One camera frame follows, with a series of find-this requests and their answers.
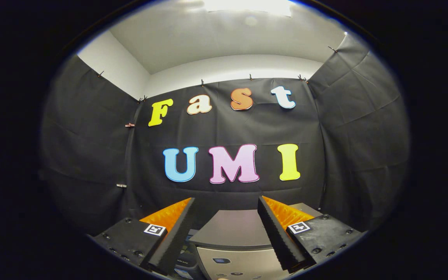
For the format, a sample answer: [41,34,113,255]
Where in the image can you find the ceiling light panel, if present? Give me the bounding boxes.
[205,0,291,17]

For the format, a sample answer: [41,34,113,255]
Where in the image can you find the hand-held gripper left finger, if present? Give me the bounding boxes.
[92,197,196,276]

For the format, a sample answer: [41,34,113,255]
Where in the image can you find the row of black clips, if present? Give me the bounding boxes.
[97,46,338,103]

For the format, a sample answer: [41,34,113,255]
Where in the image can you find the black backdrop cloth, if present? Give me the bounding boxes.
[39,31,410,236]

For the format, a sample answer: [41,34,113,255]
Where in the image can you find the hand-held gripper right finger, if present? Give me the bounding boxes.
[257,196,366,273]

